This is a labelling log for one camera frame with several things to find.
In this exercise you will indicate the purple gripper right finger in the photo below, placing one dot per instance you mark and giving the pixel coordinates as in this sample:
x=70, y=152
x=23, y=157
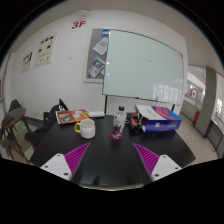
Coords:
x=157, y=166

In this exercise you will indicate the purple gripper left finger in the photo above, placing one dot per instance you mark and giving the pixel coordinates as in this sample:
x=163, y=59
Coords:
x=65, y=166

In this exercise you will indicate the clear plastic water bottle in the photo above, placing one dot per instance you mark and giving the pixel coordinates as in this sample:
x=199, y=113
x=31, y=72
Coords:
x=119, y=123

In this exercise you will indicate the black rectangular table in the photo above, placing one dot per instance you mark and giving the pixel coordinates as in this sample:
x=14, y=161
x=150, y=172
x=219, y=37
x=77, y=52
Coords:
x=111, y=163

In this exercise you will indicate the black red items pile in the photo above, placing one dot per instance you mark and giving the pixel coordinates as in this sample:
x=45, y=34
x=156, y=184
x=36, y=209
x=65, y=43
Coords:
x=133, y=122

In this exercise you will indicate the blue white cardboard box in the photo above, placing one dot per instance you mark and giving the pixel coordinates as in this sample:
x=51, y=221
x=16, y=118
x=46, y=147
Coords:
x=157, y=119

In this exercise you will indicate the red round coaster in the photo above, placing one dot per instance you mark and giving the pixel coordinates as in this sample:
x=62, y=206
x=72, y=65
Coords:
x=112, y=137

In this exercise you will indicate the colourful book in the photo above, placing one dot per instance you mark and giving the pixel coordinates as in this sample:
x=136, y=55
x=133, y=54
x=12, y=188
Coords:
x=68, y=117

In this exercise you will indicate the wooden chair with black jacket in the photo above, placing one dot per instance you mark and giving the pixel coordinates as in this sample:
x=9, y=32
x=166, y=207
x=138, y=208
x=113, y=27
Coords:
x=35, y=137

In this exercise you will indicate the white flat object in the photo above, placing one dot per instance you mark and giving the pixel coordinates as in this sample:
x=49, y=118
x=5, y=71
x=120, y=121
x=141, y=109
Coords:
x=96, y=114

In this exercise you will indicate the grey wooden chair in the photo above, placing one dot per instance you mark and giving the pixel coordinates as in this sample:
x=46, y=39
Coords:
x=5, y=141

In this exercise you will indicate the round brown wooden table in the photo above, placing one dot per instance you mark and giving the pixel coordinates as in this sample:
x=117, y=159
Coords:
x=9, y=122

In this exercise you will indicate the dark chair behind round table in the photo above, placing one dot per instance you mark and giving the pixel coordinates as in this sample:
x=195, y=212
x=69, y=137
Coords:
x=14, y=105

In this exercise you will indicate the white whiteboard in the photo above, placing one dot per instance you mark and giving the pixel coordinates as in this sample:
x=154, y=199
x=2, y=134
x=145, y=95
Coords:
x=143, y=68

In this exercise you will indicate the grey pin board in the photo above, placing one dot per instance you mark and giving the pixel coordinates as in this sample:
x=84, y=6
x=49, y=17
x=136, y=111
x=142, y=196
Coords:
x=95, y=55

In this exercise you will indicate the white mug yellow handle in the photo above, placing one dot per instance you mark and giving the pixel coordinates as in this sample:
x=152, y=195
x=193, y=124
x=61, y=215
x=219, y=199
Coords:
x=86, y=128

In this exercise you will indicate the white wall poster small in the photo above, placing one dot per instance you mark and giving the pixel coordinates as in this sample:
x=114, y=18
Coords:
x=26, y=62

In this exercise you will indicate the white wall poster large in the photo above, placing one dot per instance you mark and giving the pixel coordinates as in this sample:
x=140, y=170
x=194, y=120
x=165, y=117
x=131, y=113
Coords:
x=45, y=50

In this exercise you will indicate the red 3F wall sign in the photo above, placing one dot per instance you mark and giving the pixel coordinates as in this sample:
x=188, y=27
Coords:
x=79, y=24

